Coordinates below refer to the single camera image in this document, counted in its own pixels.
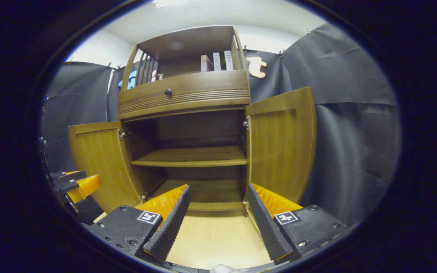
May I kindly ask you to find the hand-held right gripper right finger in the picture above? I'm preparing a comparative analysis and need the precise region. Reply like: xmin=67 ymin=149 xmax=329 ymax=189
xmin=247 ymin=183 xmax=348 ymax=265

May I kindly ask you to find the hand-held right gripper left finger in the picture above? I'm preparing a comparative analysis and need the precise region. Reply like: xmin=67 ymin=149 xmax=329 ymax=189
xmin=89 ymin=185 xmax=191 ymax=263

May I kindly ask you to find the wooden cabinet drawer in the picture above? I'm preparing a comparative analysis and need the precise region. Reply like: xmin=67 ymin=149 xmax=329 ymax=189
xmin=118 ymin=70 xmax=251 ymax=120

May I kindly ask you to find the wooden double-door shoe cabinet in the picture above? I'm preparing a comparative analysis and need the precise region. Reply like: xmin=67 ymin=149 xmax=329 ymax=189
xmin=68 ymin=25 xmax=317 ymax=232

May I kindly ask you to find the wooden inner cabinet shelf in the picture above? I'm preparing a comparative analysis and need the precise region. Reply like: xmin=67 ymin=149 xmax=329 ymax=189
xmin=130 ymin=145 xmax=247 ymax=168

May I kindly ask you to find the black backdrop cloth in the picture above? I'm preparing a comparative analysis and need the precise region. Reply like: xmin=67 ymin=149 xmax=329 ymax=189
xmin=42 ymin=24 xmax=402 ymax=224

